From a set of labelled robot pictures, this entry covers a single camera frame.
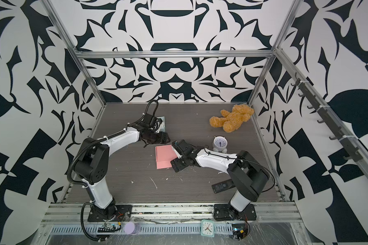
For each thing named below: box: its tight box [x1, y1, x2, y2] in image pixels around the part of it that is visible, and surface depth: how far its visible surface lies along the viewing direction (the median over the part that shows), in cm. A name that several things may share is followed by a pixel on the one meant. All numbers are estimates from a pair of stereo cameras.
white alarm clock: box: [212, 135, 228, 154], surface depth 98 cm
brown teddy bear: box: [209, 104, 255, 133], surface depth 104 cm
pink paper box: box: [155, 144, 179, 170], surface depth 89 cm
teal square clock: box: [200, 218, 215, 238], surface depth 71 cm
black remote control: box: [211, 178, 236, 194], surface depth 83 cm
